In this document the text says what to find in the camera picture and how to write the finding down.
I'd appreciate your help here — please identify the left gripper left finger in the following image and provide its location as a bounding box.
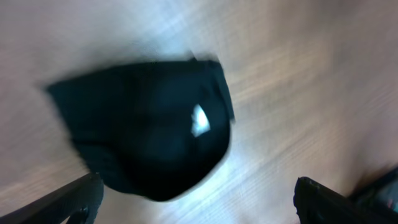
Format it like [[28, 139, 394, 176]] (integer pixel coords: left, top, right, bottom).
[[1, 174, 104, 224]]

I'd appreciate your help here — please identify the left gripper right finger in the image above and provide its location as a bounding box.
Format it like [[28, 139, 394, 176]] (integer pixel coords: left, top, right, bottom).
[[293, 177, 397, 224]]

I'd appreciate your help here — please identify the black t-shirt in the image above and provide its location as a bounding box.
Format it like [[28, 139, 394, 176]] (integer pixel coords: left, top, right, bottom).
[[46, 58, 234, 202]]

